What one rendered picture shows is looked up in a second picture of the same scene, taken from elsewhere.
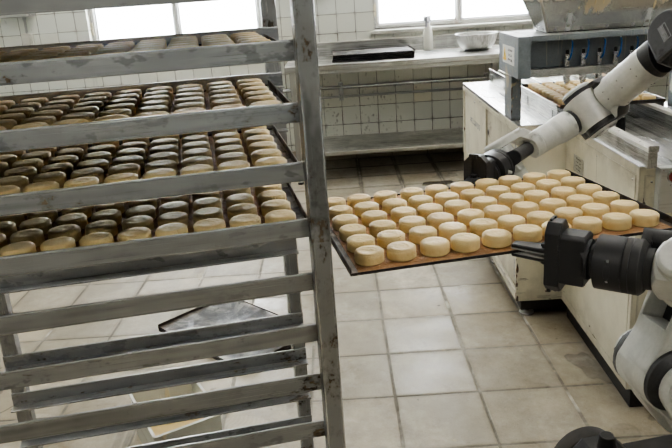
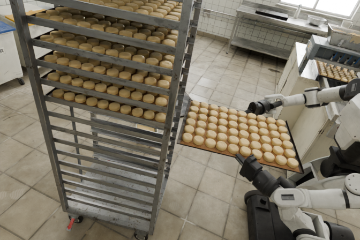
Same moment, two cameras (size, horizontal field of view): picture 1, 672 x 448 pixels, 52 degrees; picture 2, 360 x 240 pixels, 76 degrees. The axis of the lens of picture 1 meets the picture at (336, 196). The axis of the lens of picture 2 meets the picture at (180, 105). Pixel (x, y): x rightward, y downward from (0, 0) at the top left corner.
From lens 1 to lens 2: 0.46 m
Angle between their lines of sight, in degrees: 22
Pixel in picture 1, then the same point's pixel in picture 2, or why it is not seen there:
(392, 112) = (271, 37)
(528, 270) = not seen: hidden behind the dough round
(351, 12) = not seen: outside the picture
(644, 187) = (326, 126)
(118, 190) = (107, 96)
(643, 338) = not seen: hidden behind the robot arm
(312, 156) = (169, 110)
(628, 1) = not seen: outside the picture
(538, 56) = (321, 52)
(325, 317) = (162, 153)
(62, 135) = (92, 75)
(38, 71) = (87, 54)
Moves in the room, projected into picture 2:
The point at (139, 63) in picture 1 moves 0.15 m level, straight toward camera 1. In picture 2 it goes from (119, 61) to (105, 79)
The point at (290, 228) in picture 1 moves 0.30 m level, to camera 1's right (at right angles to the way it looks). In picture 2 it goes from (159, 125) to (223, 148)
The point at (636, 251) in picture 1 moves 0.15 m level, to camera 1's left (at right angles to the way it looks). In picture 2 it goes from (269, 185) to (233, 171)
